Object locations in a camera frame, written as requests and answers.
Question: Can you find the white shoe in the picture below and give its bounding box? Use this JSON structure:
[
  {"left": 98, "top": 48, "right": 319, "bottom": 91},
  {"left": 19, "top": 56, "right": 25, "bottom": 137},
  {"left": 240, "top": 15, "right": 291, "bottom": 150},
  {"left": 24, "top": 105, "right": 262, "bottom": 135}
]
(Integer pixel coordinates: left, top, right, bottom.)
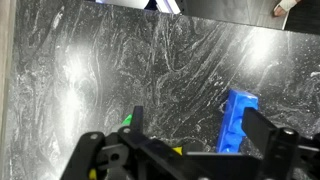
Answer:
[{"left": 273, "top": 0, "right": 301, "bottom": 18}]

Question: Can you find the green two-stud block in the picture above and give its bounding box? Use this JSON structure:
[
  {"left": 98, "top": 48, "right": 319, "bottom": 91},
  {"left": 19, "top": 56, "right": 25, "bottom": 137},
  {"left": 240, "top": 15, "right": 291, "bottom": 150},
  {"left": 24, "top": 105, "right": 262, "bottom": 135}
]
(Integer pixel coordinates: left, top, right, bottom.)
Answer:
[{"left": 120, "top": 113, "right": 134, "bottom": 127}]

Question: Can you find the white metal frame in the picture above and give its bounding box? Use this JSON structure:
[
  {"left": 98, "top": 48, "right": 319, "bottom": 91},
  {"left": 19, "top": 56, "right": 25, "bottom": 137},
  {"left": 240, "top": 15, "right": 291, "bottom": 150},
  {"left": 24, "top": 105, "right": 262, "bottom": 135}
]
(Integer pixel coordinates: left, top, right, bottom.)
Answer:
[{"left": 94, "top": 0, "right": 183, "bottom": 15}]

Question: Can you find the blue stack of blocks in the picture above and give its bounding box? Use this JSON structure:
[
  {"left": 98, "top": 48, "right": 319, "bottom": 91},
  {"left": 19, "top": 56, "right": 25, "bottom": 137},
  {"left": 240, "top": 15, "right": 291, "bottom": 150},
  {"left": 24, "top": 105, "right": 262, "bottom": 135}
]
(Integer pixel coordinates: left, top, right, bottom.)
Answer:
[{"left": 215, "top": 88, "right": 260, "bottom": 154}]

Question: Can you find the dark trouser leg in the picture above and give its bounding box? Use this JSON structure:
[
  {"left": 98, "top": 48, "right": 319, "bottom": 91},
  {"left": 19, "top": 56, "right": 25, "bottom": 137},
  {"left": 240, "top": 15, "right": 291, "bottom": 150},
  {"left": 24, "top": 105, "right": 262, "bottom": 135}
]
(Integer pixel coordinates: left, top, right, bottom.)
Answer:
[{"left": 284, "top": 0, "right": 320, "bottom": 35}]

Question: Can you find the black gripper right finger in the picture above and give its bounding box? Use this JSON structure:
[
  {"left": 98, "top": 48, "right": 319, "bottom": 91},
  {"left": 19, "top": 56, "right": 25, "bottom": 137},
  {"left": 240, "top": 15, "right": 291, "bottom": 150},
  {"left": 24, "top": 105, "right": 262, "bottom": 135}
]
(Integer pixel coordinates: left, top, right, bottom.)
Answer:
[{"left": 241, "top": 107, "right": 279, "bottom": 153}]

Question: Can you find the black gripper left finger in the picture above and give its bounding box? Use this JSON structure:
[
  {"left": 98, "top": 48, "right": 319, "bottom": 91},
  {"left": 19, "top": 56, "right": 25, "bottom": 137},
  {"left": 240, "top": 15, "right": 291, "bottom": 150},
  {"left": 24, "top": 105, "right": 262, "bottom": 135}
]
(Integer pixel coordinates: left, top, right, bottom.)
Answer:
[{"left": 129, "top": 105, "right": 145, "bottom": 134}]

